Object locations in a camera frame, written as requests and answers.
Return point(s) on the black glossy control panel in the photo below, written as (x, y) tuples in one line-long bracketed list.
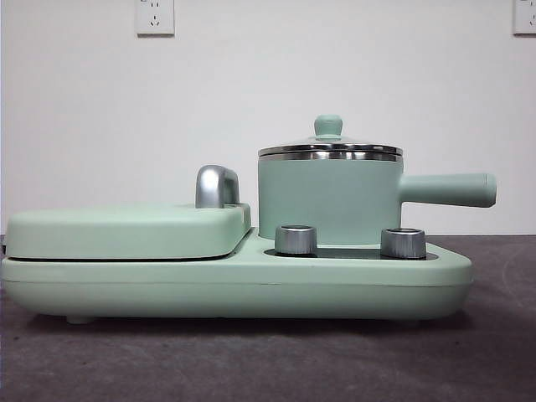
[(347, 251)]

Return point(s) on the mint green breakfast machine base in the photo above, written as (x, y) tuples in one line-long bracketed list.
[(251, 280)]

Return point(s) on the glass lid with green knob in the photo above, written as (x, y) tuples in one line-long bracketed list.
[(328, 125)]

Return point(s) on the white wall socket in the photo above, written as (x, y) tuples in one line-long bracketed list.
[(525, 19), (155, 19)]

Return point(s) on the chrome control knob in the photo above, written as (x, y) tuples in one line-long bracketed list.
[(402, 241), (295, 239)]

